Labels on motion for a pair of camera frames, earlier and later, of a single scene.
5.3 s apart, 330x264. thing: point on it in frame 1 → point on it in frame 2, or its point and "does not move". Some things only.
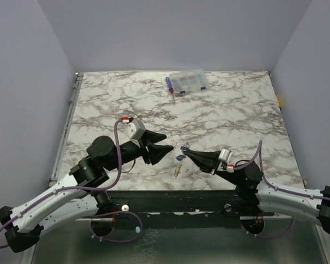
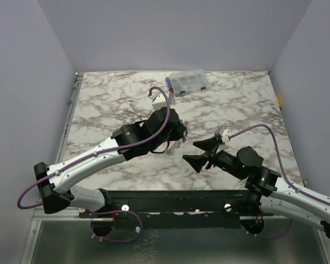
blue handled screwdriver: [171, 89] does not move
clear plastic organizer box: [189, 81] does not move
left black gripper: [157, 152] → [178, 133]
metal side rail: [62, 141] does not move
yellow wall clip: [278, 100] does not move
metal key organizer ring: [177, 171] → [185, 135]
